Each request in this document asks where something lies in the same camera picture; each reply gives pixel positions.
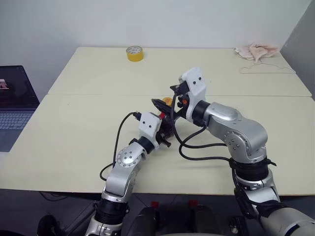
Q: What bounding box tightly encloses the crumpled pink cloth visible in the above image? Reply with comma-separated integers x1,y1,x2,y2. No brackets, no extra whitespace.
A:
234,43,280,64

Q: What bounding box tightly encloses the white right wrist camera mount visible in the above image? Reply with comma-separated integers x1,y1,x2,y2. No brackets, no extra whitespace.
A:
179,66,207,121

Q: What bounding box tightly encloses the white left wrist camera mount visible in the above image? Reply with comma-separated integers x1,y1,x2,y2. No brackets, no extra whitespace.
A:
138,112,162,150

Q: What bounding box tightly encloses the thin white wire hanger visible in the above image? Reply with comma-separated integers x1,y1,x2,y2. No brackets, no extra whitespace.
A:
240,61,297,74

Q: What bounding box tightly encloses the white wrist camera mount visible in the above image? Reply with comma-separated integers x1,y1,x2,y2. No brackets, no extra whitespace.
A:
138,112,162,150
179,66,207,121

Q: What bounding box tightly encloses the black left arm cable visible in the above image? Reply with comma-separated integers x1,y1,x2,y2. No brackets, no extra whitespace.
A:
99,112,141,182

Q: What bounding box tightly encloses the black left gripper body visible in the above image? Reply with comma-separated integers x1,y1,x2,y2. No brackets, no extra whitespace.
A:
155,113,170,146

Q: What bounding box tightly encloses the yellow tape roll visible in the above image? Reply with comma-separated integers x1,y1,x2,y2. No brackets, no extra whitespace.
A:
126,45,145,62

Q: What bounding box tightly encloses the dark rounded shape red tab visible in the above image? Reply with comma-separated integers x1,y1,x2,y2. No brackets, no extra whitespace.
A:
134,201,161,236

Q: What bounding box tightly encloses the dark laptop computer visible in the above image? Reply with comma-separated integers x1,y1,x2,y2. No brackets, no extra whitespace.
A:
0,65,41,153

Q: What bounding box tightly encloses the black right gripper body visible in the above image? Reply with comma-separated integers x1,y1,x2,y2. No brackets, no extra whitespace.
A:
176,83,190,116

